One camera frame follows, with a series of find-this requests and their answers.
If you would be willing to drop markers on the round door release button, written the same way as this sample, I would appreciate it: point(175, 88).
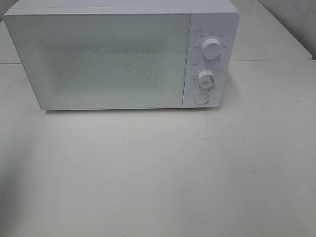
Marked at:
point(201, 99)

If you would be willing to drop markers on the white microwave knob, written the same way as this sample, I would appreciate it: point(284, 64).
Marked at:
point(211, 47)
point(205, 79)

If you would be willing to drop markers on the white microwave oven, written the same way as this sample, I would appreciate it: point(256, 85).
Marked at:
point(208, 18)

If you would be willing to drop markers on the white microwave door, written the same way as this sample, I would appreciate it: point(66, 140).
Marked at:
point(78, 62)

